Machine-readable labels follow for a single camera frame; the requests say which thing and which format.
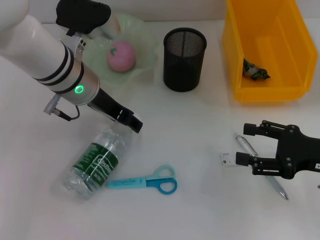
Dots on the green plastic wrapper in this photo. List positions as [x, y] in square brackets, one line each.
[255, 71]

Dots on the silver ballpoint pen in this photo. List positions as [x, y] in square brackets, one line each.
[275, 185]

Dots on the clear green-label water bottle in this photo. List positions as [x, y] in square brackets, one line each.
[97, 160]

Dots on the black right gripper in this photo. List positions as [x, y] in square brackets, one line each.
[300, 155]

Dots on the pale green ruffled fruit bowl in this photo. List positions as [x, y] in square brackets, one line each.
[146, 50]

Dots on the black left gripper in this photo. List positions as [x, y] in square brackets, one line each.
[107, 105]

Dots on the black mesh pen holder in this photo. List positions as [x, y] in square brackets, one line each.
[183, 65]

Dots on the yellow plastic bin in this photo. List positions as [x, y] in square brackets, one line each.
[275, 37]

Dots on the pink toy peach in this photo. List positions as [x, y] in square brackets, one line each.
[122, 56]

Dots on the blue safety scissors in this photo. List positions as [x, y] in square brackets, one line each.
[140, 182]

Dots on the clear plastic ruler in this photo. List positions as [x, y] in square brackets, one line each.
[227, 160]

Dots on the black silver wrist camera box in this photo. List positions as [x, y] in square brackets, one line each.
[80, 15]

